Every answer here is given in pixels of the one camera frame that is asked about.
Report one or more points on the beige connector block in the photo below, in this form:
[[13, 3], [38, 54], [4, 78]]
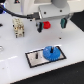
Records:
[[18, 27]]

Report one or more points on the large blue gear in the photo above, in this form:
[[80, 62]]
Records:
[[51, 53]]

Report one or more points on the black framed peg base plate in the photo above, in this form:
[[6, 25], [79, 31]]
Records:
[[41, 60]]

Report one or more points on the small red gear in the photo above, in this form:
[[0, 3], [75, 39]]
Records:
[[47, 25]]

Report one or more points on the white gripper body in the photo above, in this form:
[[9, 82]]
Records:
[[49, 12]]

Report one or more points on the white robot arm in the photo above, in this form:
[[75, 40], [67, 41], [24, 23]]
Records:
[[31, 7]]

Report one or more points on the teal padded gripper finger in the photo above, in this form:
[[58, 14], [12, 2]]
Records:
[[40, 27], [63, 22]]

